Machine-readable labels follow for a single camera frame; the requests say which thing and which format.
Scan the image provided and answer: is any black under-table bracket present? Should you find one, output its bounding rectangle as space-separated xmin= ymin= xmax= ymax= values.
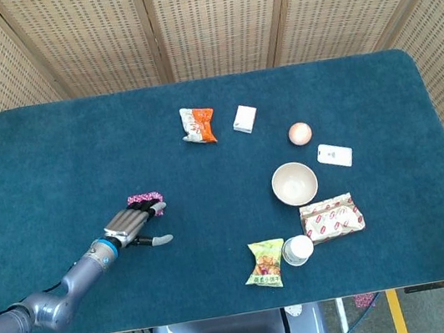
xmin=402 ymin=281 xmax=444 ymax=295

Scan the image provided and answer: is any red white snack bag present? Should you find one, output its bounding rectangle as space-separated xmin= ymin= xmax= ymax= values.
xmin=296 ymin=189 xmax=368 ymax=248

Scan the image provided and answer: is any peach coloured ball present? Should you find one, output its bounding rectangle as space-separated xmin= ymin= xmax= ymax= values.
xmin=286 ymin=119 xmax=315 ymax=148

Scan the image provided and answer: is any beige bowl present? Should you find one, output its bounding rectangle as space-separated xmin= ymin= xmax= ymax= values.
xmin=269 ymin=158 xmax=322 ymax=210

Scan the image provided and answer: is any blue floor cable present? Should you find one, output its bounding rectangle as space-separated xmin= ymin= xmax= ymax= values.
xmin=323 ymin=292 xmax=388 ymax=333

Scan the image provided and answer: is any orange white snack bag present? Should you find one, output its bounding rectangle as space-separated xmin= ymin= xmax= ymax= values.
xmin=178 ymin=103 xmax=219 ymax=149

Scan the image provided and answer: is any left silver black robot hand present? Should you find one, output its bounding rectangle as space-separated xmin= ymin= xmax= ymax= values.
xmin=99 ymin=197 xmax=175 ymax=255

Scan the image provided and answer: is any blue felt table cover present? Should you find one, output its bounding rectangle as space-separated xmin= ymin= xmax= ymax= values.
xmin=0 ymin=39 xmax=444 ymax=333

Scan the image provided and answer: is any small white box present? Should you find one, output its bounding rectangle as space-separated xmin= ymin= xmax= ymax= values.
xmin=230 ymin=102 xmax=261 ymax=136

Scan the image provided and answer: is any green vegetable biscuit bag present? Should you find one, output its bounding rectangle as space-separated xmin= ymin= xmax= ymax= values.
xmin=239 ymin=237 xmax=292 ymax=295

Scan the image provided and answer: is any woven bamboo folding screen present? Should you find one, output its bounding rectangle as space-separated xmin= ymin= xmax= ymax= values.
xmin=0 ymin=0 xmax=444 ymax=257

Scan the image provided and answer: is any yellow floor tape strip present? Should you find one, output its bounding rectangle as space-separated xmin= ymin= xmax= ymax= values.
xmin=385 ymin=288 xmax=410 ymax=333

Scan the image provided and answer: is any white paper cup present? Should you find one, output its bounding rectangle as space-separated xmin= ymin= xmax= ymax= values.
xmin=279 ymin=233 xmax=318 ymax=270

